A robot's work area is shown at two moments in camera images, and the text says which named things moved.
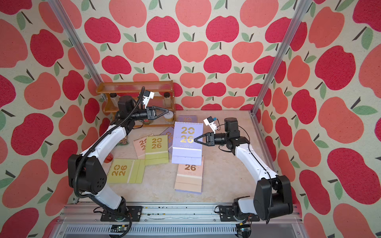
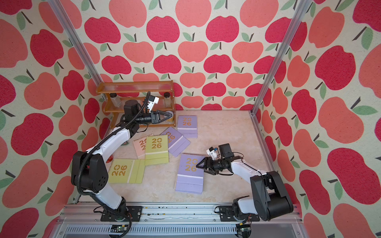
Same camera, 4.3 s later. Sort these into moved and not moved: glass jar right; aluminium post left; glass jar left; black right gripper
Moved: black right gripper
Not moved: aluminium post left; glass jar right; glass jar left
